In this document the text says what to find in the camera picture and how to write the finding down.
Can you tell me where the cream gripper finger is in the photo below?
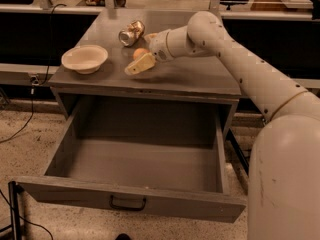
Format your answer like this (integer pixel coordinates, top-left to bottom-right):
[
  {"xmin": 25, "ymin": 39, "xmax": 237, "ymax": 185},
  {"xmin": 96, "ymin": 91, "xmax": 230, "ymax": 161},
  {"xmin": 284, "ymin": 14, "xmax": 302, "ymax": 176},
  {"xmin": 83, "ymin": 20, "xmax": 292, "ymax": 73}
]
[
  {"xmin": 143, "ymin": 33, "xmax": 158, "ymax": 44},
  {"xmin": 125, "ymin": 53, "xmax": 156, "ymax": 75}
]

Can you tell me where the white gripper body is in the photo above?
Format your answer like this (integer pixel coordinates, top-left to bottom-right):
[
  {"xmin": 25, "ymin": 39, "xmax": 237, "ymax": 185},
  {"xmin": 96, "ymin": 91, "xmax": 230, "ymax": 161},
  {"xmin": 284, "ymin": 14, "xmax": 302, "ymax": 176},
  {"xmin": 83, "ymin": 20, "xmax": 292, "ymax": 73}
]
[{"xmin": 149, "ymin": 30, "xmax": 171, "ymax": 62}]

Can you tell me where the orange fruit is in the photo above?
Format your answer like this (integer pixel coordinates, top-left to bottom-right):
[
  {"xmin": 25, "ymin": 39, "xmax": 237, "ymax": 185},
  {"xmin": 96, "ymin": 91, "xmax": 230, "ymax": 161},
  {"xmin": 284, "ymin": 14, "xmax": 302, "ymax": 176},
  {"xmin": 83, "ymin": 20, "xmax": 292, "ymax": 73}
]
[{"xmin": 133, "ymin": 48, "xmax": 148, "ymax": 60}]

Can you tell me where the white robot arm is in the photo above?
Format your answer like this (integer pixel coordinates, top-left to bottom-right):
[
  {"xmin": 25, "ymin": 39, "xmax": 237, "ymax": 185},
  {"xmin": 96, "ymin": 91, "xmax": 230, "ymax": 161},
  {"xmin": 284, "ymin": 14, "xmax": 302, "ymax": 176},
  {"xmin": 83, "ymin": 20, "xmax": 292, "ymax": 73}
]
[{"xmin": 125, "ymin": 11, "xmax": 320, "ymax": 240}]

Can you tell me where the open grey top drawer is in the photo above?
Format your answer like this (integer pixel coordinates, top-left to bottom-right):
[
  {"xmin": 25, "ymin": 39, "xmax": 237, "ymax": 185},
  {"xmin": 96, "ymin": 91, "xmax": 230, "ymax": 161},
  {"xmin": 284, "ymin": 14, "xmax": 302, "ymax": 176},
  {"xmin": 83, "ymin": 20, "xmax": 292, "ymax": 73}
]
[{"xmin": 17, "ymin": 96, "xmax": 246, "ymax": 223}]

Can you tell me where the crushed metal can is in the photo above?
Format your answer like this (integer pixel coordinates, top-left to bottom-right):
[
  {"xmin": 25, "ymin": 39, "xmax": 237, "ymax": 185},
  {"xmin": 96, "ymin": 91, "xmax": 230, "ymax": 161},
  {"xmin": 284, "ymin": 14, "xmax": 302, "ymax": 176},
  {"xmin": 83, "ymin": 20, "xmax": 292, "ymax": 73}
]
[{"xmin": 118, "ymin": 20, "xmax": 145, "ymax": 47}]

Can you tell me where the white bowl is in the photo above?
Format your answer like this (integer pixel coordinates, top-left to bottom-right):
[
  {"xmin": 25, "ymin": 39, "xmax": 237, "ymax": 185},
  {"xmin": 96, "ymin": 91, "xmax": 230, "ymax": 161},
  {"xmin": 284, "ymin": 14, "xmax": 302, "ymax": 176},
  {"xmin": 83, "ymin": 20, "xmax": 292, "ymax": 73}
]
[{"xmin": 61, "ymin": 45, "xmax": 108, "ymax": 74}]

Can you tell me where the black stand legs right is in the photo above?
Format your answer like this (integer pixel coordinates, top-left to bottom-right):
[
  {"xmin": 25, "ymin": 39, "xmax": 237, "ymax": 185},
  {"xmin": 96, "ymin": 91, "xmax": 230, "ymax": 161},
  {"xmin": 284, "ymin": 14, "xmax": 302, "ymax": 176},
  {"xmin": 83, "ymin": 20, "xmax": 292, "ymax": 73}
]
[{"xmin": 227, "ymin": 130, "xmax": 249, "ymax": 175}]

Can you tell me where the black stand left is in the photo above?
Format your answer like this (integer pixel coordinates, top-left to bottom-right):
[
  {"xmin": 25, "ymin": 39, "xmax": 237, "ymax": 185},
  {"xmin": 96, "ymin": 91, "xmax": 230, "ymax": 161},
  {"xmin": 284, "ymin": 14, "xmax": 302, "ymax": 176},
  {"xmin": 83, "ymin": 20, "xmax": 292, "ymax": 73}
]
[{"xmin": 0, "ymin": 181, "xmax": 22, "ymax": 240}]

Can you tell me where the black cable on floor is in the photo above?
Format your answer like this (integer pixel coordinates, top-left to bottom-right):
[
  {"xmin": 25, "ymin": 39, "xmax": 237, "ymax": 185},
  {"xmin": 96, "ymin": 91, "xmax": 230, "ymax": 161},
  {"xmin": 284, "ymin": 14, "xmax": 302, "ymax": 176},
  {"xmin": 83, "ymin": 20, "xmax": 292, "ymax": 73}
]
[{"xmin": 0, "ymin": 3, "xmax": 68, "ymax": 145}]

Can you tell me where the grey counter rail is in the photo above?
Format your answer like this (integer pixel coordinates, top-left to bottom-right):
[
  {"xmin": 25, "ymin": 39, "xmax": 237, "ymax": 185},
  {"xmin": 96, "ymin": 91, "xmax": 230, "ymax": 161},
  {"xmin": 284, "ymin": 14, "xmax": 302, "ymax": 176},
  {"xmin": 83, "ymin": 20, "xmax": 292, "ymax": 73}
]
[{"xmin": 0, "ymin": 3, "xmax": 320, "ymax": 102}]

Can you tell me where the black drawer handle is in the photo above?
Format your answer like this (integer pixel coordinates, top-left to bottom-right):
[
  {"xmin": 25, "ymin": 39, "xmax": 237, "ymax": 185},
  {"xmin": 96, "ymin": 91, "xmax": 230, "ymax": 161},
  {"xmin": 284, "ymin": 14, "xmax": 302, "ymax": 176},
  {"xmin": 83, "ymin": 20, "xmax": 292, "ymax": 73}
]
[{"xmin": 109, "ymin": 195, "xmax": 147, "ymax": 212}]

